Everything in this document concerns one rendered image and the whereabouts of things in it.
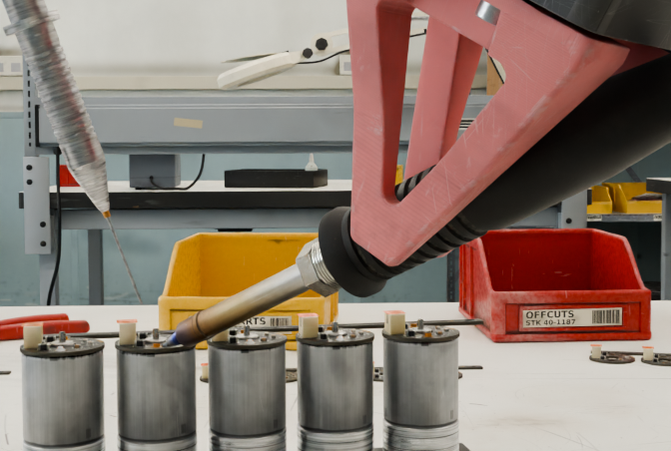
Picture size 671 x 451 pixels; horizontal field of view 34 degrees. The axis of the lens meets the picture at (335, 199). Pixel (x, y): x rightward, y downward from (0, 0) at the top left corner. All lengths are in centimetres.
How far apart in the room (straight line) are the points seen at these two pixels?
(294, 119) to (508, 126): 241
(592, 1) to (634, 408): 33
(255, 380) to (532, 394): 24
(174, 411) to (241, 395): 2
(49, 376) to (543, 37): 18
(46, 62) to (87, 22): 457
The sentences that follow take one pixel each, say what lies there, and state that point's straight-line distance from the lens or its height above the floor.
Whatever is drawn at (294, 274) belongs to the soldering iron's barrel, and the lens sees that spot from 30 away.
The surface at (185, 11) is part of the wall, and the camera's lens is 483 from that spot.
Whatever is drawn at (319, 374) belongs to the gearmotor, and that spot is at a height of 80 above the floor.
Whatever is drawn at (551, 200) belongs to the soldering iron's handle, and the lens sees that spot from 26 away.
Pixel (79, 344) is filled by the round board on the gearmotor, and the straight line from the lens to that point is 34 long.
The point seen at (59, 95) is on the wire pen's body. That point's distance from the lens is 32.
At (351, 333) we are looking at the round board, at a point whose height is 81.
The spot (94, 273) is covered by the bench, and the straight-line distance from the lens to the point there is 339.
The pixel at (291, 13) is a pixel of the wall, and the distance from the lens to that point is 481.
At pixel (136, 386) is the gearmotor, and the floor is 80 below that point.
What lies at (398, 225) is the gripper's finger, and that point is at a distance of 26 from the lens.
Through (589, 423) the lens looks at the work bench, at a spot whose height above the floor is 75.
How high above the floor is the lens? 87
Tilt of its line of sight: 3 degrees down
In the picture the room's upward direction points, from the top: straight up
